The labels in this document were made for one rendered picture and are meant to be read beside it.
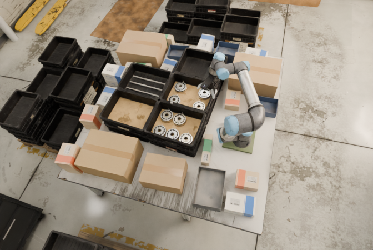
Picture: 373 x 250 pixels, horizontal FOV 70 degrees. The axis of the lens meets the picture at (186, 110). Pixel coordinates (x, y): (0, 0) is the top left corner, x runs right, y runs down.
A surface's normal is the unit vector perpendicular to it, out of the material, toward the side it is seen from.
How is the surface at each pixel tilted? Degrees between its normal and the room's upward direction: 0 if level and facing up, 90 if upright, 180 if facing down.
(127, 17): 0
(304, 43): 0
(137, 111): 0
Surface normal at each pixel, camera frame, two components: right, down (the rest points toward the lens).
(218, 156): -0.09, -0.52
